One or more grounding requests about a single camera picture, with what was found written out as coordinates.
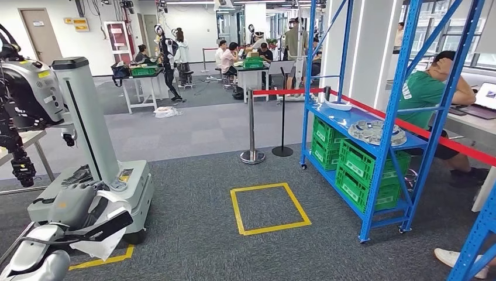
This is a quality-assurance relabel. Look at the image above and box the open laptop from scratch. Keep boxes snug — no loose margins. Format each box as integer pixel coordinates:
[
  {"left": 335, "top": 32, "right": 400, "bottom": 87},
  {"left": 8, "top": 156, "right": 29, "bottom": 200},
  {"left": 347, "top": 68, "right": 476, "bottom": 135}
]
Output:
[{"left": 457, "top": 81, "right": 496, "bottom": 120}]

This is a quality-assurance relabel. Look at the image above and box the white desk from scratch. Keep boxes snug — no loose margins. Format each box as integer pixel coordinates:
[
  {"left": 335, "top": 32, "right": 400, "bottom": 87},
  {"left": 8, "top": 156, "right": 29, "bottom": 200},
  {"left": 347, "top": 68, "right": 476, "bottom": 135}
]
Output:
[{"left": 442, "top": 112, "right": 496, "bottom": 213}]

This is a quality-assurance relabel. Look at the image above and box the grey wheeled lift robot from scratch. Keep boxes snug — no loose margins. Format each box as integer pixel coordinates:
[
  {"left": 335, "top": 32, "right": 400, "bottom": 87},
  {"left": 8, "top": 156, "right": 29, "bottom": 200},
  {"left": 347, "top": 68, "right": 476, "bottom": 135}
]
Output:
[{"left": 0, "top": 23, "right": 156, "bottom": 246}]

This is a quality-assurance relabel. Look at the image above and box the white curved plastic part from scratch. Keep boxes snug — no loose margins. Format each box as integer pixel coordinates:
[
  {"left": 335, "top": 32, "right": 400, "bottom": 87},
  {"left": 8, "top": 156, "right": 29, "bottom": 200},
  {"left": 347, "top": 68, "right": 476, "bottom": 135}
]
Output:
[
  {"left": 325, "top": 100, "right": 353, "bottom": 112},
  {"left": 70, "top": 189, "right": 135, "bottom": 261}
]

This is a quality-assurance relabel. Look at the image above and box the chrome barrier stanchion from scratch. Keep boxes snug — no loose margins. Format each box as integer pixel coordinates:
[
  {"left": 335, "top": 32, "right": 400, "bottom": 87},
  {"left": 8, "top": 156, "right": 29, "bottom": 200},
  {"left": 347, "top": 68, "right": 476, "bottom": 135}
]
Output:
[{"left": 240, "top": 88, "right": 267, "bottom": 165}]

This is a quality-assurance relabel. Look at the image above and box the white black humanoid robot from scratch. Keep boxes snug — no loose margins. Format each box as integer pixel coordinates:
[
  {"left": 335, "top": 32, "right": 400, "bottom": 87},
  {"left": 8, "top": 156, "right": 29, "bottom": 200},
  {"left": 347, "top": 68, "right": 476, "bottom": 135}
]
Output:
[{"left": 154, "top": 23, "right": 183, "bottom": 102}]

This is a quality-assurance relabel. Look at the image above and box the red barrier tape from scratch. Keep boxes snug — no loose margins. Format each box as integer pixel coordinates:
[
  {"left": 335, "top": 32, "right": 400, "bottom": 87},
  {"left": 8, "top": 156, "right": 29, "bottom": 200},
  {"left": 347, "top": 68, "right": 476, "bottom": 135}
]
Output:
[
  {"left": 331, "top": 90, "right": 496, "bottom": 167},
  {"left": 252, "top": 88, "right": 325, "bottom": 97}
]

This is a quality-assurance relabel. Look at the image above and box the person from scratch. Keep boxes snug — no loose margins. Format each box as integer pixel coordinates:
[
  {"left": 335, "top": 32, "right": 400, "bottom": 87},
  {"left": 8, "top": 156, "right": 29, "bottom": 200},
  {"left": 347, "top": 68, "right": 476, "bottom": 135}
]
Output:
[
  {"left": 215, "top": 40, "right": 229, "bottom": 71},
  {"left": 393, "top": 22, "right": 406, "bottom": 51},
  {"left": 257, "top": 42, "right": 274, "bottom": 64},
  {"left": 395, "top": 50, "right": 491, "bottom": 189},
  {"left": 133, "top": 43, "right": 156, "bottom": 65},
  {"left": 433, "top": 248, "right": 490, "bottom": 280},
  {"left": 284, "top": 17, "right": 311, "bottom": 92},
  {"left": 252, "top": 30, "right": 268, "bottom": 51},
  {"left": 173, "top": 27, "right": 192, "bottom": 88},
  {"left": 220, "top": 42, "right": 241, "bottom": 84}
]

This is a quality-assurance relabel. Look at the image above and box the red white display board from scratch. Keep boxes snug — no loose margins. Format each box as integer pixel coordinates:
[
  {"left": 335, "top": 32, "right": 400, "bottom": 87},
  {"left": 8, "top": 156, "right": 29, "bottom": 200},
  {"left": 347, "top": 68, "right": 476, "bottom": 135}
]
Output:
[{"left": 104, "top": 21, "right": 135, "bottom": 65}]

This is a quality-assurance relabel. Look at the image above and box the black wrist bracket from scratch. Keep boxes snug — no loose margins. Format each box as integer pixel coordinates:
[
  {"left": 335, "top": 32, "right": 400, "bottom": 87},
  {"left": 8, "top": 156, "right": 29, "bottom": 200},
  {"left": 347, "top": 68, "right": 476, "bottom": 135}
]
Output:
[{"left": 61, "top": 210, "right": 135, "bottom": 243}]

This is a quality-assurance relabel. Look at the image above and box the yellow floor tape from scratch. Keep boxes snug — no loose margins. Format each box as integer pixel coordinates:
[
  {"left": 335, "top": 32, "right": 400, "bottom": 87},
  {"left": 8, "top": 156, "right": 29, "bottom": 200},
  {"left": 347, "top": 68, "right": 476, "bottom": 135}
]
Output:
[
  {"left": 230, "top": 182, "right": 313, "bottom": 237},
  {"left": 68, "top": 244, "right": 135, "bottom": 271}
]

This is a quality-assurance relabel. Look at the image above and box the yellow wall sign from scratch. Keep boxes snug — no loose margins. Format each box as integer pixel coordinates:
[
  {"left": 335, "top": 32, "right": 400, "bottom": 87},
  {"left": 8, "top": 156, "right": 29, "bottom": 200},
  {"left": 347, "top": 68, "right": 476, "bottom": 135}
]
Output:
[{"left": 73, "top": 17, "right": 91, "bottom": 33}]

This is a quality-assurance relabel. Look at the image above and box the brown door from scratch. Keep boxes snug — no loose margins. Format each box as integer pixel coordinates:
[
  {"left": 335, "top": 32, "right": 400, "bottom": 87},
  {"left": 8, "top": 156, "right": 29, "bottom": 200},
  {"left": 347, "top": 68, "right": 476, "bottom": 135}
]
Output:
[{"left": 18, "top": 8, "right": 63, "bottom": 67}]

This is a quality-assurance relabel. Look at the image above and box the white plastic bag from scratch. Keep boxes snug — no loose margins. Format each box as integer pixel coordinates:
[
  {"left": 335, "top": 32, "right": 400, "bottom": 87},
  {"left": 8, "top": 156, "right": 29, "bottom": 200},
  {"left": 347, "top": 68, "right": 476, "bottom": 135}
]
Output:
[{"left": 153, "top": 105, "right": 183, "bottom": 119}]

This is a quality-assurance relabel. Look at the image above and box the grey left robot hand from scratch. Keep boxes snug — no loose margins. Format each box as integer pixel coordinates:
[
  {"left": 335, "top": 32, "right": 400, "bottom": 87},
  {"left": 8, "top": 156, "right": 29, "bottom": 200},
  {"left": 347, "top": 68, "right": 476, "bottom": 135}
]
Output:
[{"left": 50, "top": 181, "right": 112, "bottom": 230}]

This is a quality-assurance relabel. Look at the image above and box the round silver metal casting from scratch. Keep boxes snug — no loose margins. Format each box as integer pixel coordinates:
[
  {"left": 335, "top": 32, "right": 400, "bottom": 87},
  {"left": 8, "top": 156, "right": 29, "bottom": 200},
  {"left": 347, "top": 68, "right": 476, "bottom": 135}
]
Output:
[{"left": 347, "top": 119, "right": 408, "bottom": 148}]

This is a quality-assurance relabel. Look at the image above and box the green plastic crate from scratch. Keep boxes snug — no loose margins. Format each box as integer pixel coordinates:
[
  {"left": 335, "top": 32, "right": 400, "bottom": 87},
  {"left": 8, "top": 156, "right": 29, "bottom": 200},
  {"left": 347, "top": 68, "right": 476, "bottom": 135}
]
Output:
[
  {"left": 243, "top": 57, "right": 265, "bottom": 70},
  {"left": 339, "top": 139, "right": 412, "bottom": 187},
  {"left": 129, "top": 65, "right": 159, "bottom": 77},
  {"left": 313, "top": 116, "right": 346, "bottom": 150},
  {"left": 335, "top": 166, "right": 402, "bottom": 214},
  {"left": 311, "top": 139, "right": 342, "bottom": 172}
]

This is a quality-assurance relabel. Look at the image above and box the black floor stand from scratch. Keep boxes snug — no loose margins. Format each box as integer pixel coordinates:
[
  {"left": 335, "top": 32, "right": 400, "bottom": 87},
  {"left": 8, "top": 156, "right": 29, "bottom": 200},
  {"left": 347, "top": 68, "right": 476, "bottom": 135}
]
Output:
[{"left": 268, "top": 60, "right": 295, "bottom": 158}]

